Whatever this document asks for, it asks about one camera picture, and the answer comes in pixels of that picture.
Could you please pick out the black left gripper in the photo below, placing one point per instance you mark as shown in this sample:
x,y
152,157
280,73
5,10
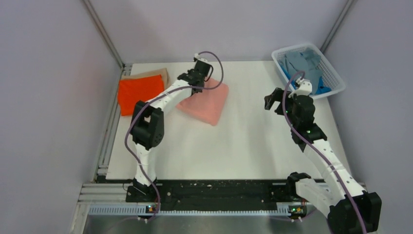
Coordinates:
x,y
189,71

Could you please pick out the grey t shirt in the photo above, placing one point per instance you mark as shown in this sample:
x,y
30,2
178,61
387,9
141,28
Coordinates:
x,y
306,61

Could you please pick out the aluminium frame post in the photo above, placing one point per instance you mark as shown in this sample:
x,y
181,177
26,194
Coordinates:
x,y
338,23
103,32

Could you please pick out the white plastic basket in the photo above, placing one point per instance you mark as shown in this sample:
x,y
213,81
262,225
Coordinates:
x,y
330,75

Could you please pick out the blue t shirt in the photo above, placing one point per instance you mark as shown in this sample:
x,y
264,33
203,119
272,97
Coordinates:
x,y
322,88

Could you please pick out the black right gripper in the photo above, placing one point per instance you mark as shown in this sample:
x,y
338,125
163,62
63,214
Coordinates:
x,y
276,96

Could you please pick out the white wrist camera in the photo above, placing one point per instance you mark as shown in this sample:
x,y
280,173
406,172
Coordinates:
x,y
195,59
304,88

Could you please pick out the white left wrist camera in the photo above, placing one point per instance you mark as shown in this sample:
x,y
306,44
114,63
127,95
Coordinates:
x,y
195,59

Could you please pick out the pink t shirt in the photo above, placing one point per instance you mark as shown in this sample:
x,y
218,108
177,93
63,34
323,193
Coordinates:
x,y
208,105

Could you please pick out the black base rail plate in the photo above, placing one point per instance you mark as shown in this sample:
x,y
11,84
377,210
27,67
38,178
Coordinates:
x,y
218,196

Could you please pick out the left aluminium frame post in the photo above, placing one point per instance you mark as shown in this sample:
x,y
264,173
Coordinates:
x,y
103,32

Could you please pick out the beige folded t shirt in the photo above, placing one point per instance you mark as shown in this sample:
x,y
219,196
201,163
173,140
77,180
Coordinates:
x,y
162,72

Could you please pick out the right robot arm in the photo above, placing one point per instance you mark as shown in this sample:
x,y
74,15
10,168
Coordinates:
x,y
347,206

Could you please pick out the right aluminium frame post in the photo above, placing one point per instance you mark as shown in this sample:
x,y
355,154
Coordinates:
x,y
338,23

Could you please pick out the orange folded t shirt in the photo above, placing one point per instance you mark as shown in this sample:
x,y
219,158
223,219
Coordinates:
x,y
130,91

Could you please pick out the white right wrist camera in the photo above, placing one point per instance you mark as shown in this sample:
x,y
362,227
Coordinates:
x,y
304,88

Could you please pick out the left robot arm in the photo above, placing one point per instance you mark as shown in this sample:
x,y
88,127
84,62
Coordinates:
x,y
147,126

